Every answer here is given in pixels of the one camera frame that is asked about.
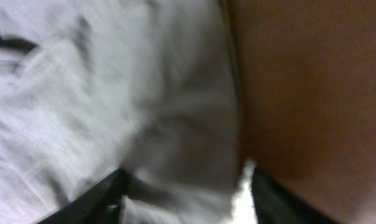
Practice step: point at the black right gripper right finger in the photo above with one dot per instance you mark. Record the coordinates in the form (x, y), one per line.
(275, 205)

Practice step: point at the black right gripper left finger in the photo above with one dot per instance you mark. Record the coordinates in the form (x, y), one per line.
(102, 204)

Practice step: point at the grey cotton shorts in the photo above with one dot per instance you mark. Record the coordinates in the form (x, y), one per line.
(143, 90)

